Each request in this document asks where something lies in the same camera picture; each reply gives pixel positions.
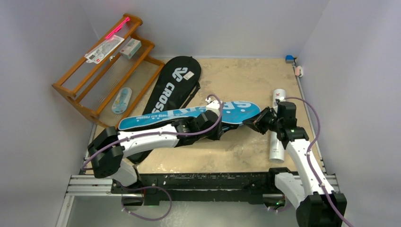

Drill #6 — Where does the blue racket cover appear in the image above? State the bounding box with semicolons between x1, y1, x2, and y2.
118;101;261;131

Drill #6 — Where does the white shuttlecock tube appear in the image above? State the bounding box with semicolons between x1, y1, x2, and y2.
269;89;286;164

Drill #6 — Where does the black Crossway racket cover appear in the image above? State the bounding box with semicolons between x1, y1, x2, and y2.
127;56;202;165

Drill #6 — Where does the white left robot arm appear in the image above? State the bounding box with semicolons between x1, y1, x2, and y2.
81;109;223;193

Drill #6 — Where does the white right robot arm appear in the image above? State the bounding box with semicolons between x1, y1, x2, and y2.
243;101;347;227

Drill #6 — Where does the pink white clip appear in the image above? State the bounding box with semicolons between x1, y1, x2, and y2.
294;66;303;78

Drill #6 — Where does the small blue block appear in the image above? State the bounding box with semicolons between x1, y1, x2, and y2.
285;55;296;64

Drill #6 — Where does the blue white plastic packet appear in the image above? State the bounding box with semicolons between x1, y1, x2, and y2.
112;87;132;114

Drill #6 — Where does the small white box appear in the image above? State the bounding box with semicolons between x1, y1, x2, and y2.
119;38;142;60

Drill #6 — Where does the wooden shelf rack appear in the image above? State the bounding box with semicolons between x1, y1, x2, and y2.
52;13;164;127

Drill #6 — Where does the clear stationery packet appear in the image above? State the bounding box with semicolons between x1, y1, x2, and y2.
84;35;125;64

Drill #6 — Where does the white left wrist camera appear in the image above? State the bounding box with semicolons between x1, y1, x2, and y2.
205;98;222;116

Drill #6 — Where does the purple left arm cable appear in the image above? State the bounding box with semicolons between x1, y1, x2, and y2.
81;94;225;171

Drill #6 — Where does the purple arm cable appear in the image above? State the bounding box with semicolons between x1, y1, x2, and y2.
280;96;355;227
81;94;225;171

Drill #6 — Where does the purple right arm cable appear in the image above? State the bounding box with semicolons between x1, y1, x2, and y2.
280;96;355;227

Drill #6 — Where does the black metal base frame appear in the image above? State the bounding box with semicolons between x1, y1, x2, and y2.
64;167;340;208

